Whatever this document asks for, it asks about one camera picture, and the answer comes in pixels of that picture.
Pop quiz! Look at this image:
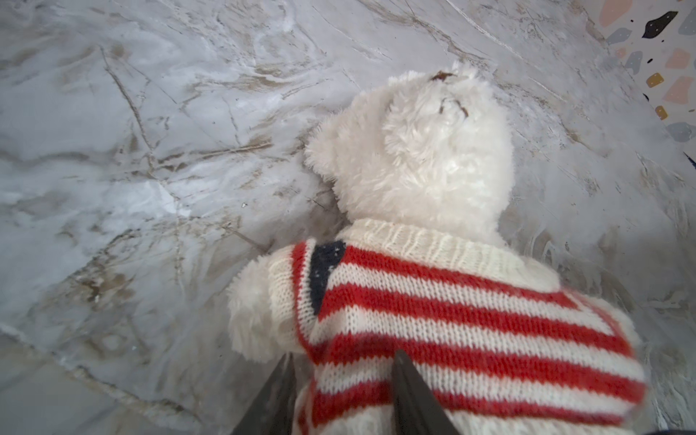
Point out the red white striped knit sweater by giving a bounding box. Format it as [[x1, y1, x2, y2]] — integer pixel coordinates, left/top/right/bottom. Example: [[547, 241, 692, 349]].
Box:
[[268, 219, 647, 434]]

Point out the white plush teddy bear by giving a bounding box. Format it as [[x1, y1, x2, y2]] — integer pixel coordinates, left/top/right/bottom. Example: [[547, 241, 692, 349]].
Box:
[[225, 59, 648, 435]]

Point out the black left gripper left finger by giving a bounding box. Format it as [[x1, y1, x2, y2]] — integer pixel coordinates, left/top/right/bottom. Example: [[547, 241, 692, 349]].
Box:
[[231, 353, 297, 435]]

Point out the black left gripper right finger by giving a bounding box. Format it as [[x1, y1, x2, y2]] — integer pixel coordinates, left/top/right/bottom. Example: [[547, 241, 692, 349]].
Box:
[[391, 350, 459, 435]]

